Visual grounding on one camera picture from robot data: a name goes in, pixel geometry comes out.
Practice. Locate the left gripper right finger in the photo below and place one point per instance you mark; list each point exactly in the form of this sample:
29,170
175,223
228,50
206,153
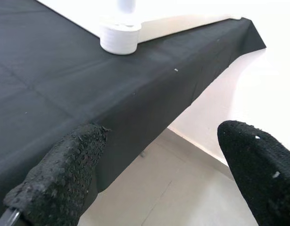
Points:
260,176

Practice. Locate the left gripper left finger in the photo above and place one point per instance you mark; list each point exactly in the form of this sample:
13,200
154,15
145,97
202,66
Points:
60,176

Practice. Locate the white plastic table leg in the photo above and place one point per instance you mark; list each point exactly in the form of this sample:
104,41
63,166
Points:
126,5

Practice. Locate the white plastic children table top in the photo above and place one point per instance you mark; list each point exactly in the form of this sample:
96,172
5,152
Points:
118,40

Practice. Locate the black table cloth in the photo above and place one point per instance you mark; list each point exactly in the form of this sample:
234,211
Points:
64,82

